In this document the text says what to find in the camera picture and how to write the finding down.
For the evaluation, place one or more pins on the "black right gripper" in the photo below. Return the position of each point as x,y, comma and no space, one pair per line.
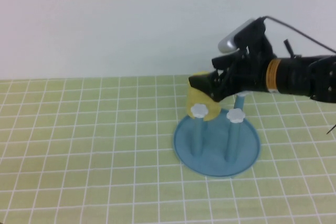
252,77

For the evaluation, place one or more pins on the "yellow plastic cup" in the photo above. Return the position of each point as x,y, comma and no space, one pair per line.
194,97

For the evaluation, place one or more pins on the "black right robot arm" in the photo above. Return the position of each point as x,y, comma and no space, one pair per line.
294,77

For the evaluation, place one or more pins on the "blue cup stand white caps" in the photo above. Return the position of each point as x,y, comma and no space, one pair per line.
215,161

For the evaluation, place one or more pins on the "black zip tie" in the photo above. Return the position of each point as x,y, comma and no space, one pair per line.
331,129
288,48

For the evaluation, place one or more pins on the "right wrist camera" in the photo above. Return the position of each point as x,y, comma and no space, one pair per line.
231,41

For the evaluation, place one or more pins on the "black right camera bracket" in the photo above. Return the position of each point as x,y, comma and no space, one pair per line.
262,48

